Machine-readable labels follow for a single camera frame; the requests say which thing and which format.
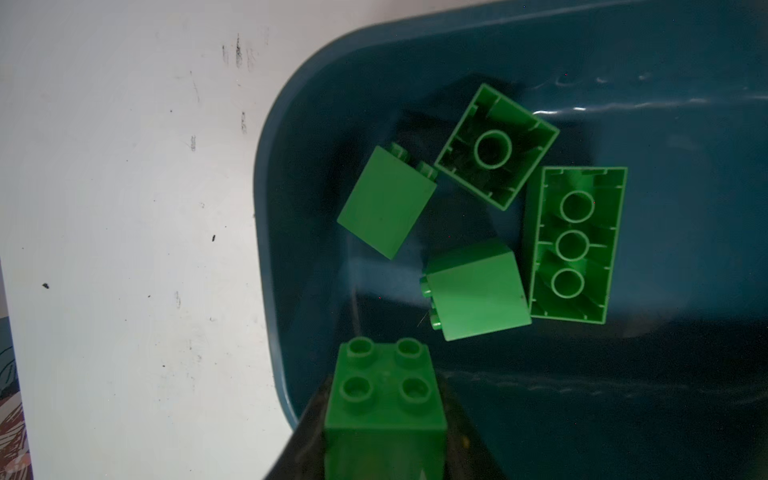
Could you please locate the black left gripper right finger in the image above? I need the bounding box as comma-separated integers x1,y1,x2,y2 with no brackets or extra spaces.
443,395,504,480

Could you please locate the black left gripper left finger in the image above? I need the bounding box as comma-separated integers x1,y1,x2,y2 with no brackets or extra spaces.
265,383,330,480

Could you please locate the green lego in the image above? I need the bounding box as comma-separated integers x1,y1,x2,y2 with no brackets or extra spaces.
324,336,447,479

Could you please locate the green square lego brick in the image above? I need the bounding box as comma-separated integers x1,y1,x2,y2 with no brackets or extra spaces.
420,238,532,341

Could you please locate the green two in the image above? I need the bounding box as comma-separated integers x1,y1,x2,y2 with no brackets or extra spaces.
522,166,628,325

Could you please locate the left dark teal bin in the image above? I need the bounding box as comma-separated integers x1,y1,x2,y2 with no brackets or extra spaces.
254,1,767,479

